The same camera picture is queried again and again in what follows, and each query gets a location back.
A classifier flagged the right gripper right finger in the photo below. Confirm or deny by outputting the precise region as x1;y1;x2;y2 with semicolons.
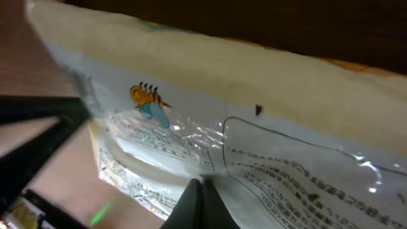
202;179;240;229

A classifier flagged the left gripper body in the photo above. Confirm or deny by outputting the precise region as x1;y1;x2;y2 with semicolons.
1;189;88;229

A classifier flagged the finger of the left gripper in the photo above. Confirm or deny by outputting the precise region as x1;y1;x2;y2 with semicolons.
1;95;90;207

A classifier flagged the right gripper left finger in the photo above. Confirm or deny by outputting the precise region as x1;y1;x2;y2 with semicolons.
160;179;203;229

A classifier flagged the yellow wet wipes pack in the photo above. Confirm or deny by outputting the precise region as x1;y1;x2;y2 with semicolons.
25;1;406;228

